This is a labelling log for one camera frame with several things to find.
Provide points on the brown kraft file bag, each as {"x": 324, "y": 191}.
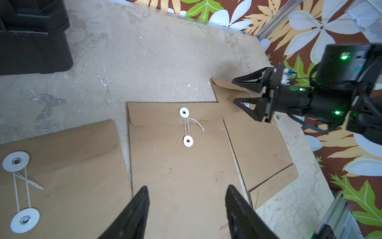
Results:
{"x": 79, "y": 185}

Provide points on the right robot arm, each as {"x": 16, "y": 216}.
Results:
{"x": 339, "y": 91}

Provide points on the white mesh basket right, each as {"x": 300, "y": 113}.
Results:
{"x": 367, "y": 16}

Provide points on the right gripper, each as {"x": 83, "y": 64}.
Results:
{"x": 283, "y": 97}

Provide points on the black toolbox yellow latch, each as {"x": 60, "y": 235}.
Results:
{"x": 33, "y": 37}

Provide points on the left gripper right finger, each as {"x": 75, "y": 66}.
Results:
{"x": 243, "y": 221}

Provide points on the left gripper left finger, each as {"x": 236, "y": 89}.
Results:
{"x": 131, "y": 222}

